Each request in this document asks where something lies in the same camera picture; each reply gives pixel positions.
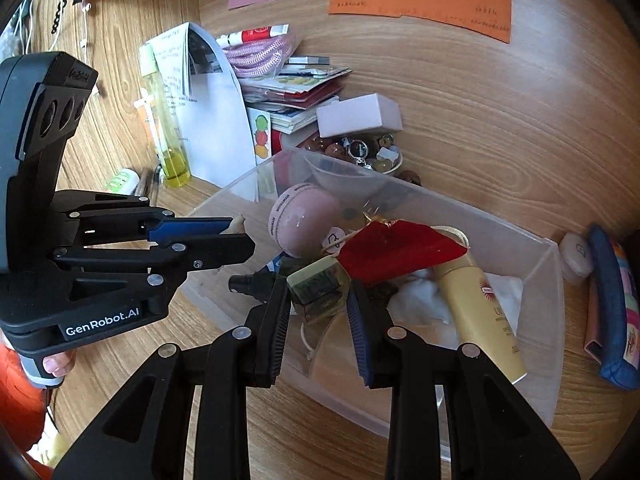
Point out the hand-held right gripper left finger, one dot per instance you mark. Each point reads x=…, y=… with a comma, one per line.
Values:
x=280, y=320

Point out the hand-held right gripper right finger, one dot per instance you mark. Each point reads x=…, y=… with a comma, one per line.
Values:
x=357, y=330

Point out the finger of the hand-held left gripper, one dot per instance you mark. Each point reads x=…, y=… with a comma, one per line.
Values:
x=215, y=252
x=190, y=227

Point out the green item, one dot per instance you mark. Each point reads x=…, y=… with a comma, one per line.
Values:
x=320, y=285

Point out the clear plastic storage box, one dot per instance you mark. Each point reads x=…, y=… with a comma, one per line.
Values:
x=235, y=190

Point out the pink round macaron case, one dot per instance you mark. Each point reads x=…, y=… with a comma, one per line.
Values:
x=300, y=215

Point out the yellow sunscreen bottle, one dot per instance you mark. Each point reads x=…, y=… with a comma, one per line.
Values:
x=475, y=305

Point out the person's left forearm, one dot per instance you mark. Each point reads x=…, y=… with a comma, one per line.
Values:
x=20, y=395

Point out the wooden desktop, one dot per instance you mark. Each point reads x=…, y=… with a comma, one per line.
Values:
x=575, y=435

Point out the person's left hand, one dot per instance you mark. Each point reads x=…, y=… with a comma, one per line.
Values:
x=57, y=364

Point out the black pump bottle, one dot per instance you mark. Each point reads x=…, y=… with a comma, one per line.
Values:
x=250, y=284

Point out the yellow-green spray bottle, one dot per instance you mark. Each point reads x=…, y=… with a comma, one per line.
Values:
x=172, y=165

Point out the white cotton pads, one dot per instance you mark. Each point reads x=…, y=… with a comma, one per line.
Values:
x=420, y=300

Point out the green and white tube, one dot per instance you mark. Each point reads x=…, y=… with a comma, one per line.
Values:
x=122, y=181

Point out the white paper sheets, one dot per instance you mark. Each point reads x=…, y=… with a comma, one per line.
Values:
x=215, y=125

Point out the fruit sticker sheet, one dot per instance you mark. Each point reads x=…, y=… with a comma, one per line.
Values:
x=260, y=135

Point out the stack of booklets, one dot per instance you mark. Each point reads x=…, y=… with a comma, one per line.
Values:
x=295, y=95

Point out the bowl of beads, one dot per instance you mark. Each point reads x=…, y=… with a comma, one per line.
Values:
x=367, y=152

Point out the small white box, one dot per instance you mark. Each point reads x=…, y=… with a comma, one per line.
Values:
x=357, y=112

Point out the white and red tube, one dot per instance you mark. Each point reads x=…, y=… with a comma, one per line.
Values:
x=255, y=35

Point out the white round case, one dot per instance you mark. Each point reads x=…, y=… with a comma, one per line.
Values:
x=575, y=257

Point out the blue fabric pouch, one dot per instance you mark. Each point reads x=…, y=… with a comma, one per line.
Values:
x=617, y=310

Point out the orange sticky note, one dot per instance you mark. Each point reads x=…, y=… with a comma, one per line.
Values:
x=420, y=5

